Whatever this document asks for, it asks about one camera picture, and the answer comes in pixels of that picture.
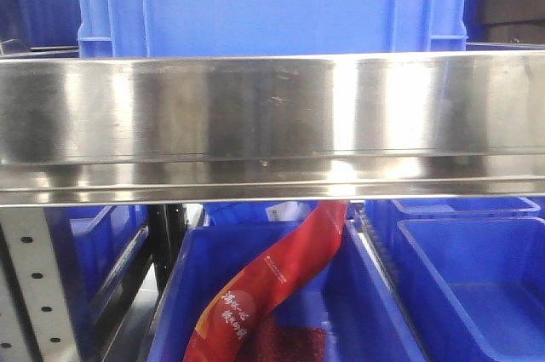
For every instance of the red snack bag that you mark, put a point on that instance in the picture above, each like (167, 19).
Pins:
(267, 281)

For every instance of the perforated metal upright post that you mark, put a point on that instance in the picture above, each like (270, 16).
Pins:
(37, 270)

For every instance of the black perforated upright post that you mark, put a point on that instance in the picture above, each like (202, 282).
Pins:
(167, 227)

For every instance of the blue bin rear centre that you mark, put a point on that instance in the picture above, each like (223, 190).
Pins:
(259, 212)

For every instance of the large blue plastic crate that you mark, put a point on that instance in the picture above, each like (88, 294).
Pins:
(153, 28)

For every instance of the blue bin right lower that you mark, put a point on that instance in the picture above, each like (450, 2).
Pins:
(475, 289)

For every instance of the stainless steel shelf rail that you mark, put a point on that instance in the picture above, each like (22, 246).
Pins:
(167, 130)

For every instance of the dark blue bin upper left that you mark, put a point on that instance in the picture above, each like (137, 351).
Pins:
(53, 23)

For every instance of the blue bin rear right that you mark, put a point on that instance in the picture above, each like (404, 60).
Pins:
(384, 214)

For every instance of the blue bin left lower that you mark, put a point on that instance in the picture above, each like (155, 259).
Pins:
(101, 233)

